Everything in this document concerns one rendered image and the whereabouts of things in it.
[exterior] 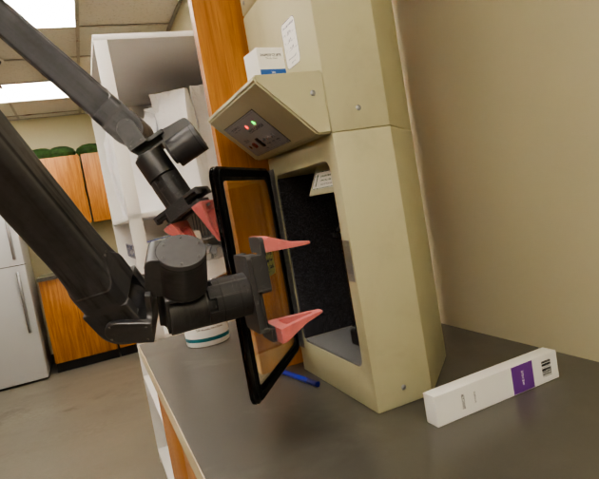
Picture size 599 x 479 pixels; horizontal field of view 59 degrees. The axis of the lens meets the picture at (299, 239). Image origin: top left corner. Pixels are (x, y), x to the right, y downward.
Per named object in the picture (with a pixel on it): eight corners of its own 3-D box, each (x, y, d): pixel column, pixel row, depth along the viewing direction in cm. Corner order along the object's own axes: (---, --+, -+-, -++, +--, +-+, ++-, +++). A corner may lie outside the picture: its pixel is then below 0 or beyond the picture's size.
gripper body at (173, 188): (174, 224, 101) (152, 192, 101) (214, 193, 98) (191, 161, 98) (157, 227, 94) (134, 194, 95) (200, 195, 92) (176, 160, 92)
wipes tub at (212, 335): (223, 332, 167) (215, 285, 166) (235, 339, 155) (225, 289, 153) (183, 342, 162) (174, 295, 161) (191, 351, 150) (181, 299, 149)
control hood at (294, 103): (267, 159, 114) (259, 113, 113) (332, 132, 84) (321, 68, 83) (215, 166, 110) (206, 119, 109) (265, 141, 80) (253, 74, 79)
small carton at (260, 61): (275, 90, 93) (268, 56, 93) (288, 83, 89) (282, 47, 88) (249, 92, 91) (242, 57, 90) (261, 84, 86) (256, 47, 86)
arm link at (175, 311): (156, 314, 69) (165, 347, 65) (150, 276, 65) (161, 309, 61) (207, 301, 71) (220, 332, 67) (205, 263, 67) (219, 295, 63)
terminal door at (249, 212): (299, 349, 116) (267, 168, 112) (256, 408, 86) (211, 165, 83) (296, 349, 116) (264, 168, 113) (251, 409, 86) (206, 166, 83)
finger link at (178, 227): (201, 257, 101) (172, 217, 101) (229, 237, 99) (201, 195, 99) (185, 263, 94) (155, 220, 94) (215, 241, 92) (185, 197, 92)
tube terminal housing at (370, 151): (397, 339, 127) (345, 15, 121) (495, 372, 97) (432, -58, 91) (303, 369, 118) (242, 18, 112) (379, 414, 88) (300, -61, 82)
